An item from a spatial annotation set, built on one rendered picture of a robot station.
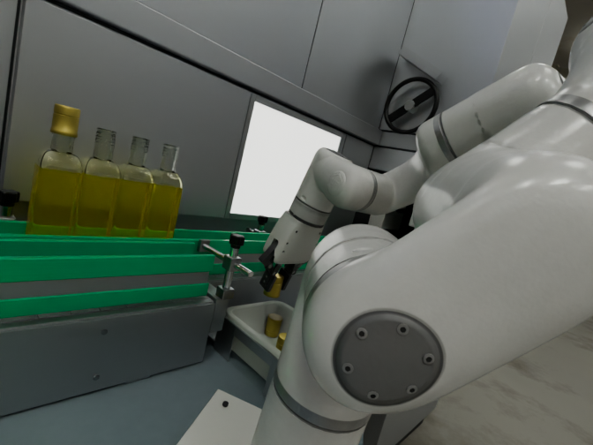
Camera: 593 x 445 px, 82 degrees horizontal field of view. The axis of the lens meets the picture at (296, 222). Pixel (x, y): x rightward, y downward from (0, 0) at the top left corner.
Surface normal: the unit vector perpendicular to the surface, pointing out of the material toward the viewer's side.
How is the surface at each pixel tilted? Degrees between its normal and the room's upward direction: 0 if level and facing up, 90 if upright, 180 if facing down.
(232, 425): 5
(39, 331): 90
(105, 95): 90
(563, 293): 99
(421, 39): 90
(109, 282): 90
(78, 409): 0
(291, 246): 106
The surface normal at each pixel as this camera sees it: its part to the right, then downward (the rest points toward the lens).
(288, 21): 0.70, 0.28
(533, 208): -0.22, -0.10
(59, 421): 0.24, -0.96
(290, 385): -0.67, -0.16
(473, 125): -0.66, 0.16
